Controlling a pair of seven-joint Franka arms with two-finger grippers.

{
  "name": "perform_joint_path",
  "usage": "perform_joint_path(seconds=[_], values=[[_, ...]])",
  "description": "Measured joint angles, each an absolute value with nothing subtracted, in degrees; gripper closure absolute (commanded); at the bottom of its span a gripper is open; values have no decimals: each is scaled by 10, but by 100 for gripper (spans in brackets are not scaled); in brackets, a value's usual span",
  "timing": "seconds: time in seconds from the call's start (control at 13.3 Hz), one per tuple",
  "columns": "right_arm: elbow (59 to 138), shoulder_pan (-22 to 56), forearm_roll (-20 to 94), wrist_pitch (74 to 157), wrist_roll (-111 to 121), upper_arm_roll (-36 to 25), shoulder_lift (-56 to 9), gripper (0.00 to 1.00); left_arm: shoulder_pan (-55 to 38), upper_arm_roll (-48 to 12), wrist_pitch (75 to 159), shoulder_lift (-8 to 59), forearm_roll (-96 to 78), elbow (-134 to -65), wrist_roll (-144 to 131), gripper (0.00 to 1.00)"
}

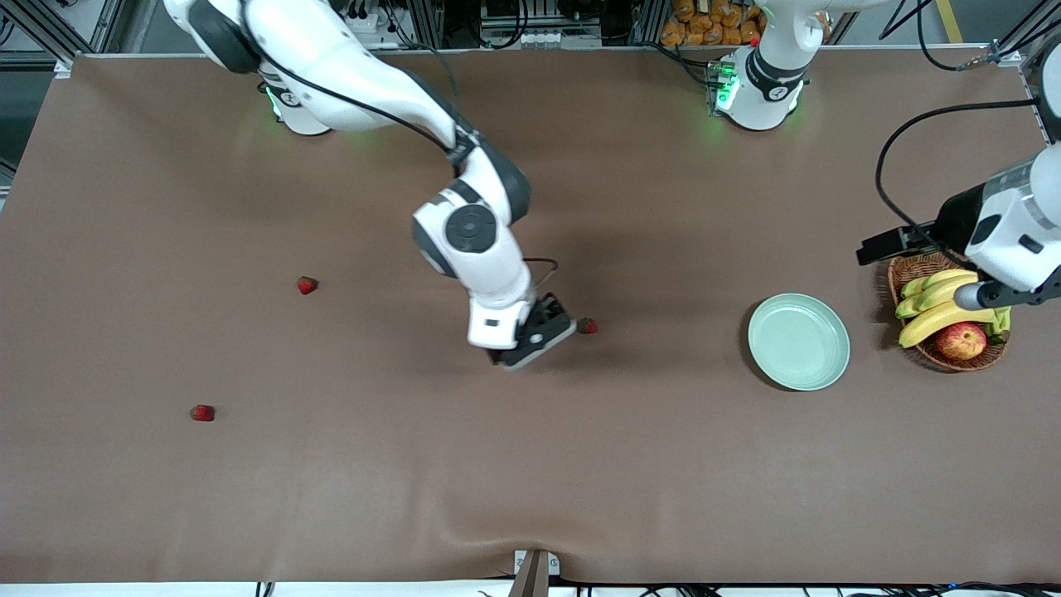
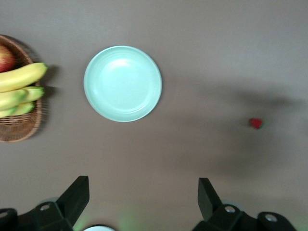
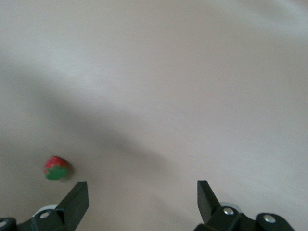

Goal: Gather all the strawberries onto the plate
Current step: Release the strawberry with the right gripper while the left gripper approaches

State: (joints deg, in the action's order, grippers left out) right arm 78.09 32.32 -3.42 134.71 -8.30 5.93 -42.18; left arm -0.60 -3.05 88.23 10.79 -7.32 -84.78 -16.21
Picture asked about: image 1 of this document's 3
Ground white terminal block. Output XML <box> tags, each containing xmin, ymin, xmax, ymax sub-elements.
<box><xmin>518</xmin><ymin>29</ymin><xmax>603</xmax><ymax>49</ymax></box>

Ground greenish yellow banana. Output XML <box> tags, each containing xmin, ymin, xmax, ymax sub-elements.
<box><xmin>902</xmin><ymin>269</ymin><xmax>979</xmax><ymax>300</ymax></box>

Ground pale green plate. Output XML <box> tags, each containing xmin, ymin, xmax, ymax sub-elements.
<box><xmin>748</xmin><ymin>293</ymin><xmax>851</xmax><ymax>392</ymax></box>

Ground bag of orange buns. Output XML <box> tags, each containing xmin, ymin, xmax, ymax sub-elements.
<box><xmin>661</xmin><ymin>0</ymin><xmax>768</xmax><ymax>47</ymax></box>

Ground brown wicker basket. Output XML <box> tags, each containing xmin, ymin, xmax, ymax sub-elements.
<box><xmin>887</xmin><ymin>251</ymin><xmax>1010</xmax><ymax>372</ymax></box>

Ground white power strip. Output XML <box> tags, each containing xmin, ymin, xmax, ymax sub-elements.
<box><xmin>344</xmin><ymin>4</ymin><xmax>384</xmax><ymax>36</ymax></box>

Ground brown table cover mat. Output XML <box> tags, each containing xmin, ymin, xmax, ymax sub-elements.
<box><xmin>0</xmin><ymin>46</ymin><xmax>1061</xmax><ymax>585</ymax></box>

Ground grey brown support post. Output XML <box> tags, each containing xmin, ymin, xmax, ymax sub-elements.
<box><xmin>507</xmin><ymin>551</ymin><xmax>550</xmax><ymax>597</ymax></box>

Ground small metal table bracket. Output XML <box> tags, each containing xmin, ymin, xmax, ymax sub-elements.
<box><xmin>514</xmin><ymin>550</ymin><xmax>561</xmax><ymax>577</ymax></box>

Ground aluminium frame strut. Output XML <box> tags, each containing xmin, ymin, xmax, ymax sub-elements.
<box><xmin>0</xmin><ymin>0</ymin><xmax>75</xmax><ymax>75</ymax></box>
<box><xmin>406</xmin><ymin>0</ymin><xmax>448</xmax><ymax>49</ymax></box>
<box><xmin>991</xmin><ymin>0</ymin><xmax>1061</xmax><ymax>67</ymax></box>

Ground red yellow apple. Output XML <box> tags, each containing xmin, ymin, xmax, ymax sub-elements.
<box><xmin>934</xmin><ymin>322</ymin><xmax>988</xmax><ymax>361</ymax></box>

